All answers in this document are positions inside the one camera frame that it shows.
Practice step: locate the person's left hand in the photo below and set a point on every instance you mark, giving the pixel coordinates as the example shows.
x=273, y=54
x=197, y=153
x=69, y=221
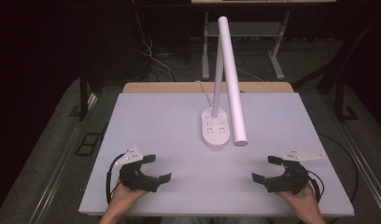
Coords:
x=124, y=199

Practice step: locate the black metal stand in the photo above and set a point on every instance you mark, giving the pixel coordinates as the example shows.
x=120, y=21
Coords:
x=341, y=99
x=83, y=99

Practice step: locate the aluminium floor rail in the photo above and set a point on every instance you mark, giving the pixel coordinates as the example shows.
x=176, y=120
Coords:
x=363, y=161
x=61, y=161

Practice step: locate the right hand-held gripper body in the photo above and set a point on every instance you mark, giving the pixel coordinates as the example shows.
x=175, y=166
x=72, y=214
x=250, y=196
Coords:
x=293, y=182

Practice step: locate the person's right hand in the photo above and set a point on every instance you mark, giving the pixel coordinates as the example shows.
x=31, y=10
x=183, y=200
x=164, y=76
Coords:
x=302, y=200

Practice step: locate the grey metal desk frame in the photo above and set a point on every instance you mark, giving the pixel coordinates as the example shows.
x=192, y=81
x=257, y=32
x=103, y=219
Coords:
x=207, y=46

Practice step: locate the white desk lamp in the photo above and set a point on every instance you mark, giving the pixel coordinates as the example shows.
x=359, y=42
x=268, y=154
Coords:
x=232, y=87

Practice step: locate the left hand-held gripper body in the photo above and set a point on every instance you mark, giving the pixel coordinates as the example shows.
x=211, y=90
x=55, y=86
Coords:
x=134, y=180

